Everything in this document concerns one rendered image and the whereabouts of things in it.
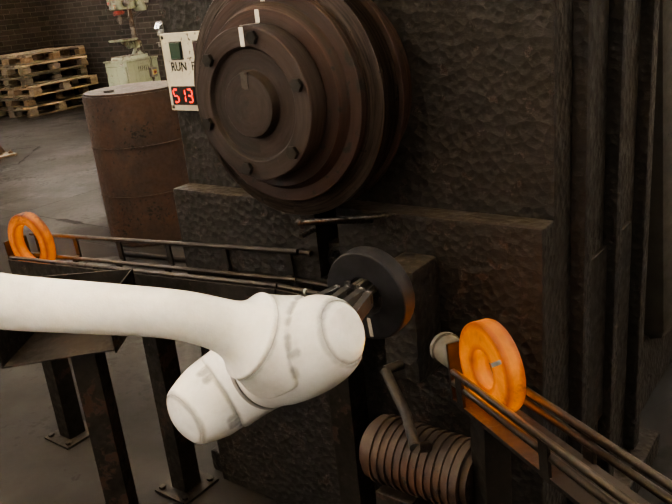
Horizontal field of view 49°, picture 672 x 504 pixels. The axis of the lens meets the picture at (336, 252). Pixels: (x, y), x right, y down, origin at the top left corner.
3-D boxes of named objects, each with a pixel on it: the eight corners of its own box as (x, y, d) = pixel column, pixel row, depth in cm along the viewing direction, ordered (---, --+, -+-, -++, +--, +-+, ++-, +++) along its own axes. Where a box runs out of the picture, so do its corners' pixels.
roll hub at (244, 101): (225, 169, 151) (203, 27, 142) (334, 178, 135) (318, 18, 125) (205, 176, 147) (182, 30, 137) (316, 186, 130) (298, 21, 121)
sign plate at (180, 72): (178, 108, 181) (165, 33, 175) (256, 110, 166) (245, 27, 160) (171, 110, 180) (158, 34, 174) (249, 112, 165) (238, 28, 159)
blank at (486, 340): (495, 417, 124) (477, 422, 123) (465, 329, 128) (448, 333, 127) (539, 405, 110) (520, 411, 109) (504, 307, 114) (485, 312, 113)
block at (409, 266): (412, 354, 155) (405, 248, 147) (446, 363, 151) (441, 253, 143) (385, 377, 148) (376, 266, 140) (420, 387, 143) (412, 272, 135)
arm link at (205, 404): (263, 403, 105) (319, 380, 96) (183, 466, 94) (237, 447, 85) (223, 338, 105) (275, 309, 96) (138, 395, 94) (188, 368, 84)
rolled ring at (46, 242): (45, 226, 212) (54, 223, 214) (4, 206, 220) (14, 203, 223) (48, 282, 220) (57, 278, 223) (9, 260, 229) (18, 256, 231)
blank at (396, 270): (330, 242, 124) (318, 250, 122) (407, 247, 115) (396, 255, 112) (347, 325, 129) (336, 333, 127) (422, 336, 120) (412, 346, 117)
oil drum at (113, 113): (164, 213, 495) (139, 78, 465) (227, 222, 460) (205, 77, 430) (90, 241, 451) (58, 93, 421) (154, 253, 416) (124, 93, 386)
